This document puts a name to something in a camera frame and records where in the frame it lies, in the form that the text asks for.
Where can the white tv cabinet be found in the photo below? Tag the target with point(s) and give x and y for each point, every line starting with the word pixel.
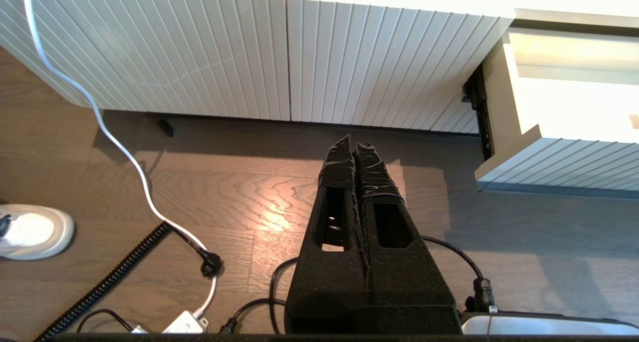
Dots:
pixel 349 57

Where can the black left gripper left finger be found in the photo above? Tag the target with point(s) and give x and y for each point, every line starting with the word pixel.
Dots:
pixel 329 272

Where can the white fluted drawer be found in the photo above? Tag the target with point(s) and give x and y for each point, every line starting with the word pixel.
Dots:
pixel 574 102

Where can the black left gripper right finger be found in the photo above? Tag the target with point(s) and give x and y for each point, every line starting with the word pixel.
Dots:
pixel 399 272

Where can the white power adapter block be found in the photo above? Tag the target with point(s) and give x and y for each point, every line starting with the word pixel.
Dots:
pixel 185 324

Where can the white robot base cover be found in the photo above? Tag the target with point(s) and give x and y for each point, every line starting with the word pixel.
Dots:
pixel 549 324

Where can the white sneaker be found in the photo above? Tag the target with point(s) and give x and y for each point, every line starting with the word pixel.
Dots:
pixel 35 232

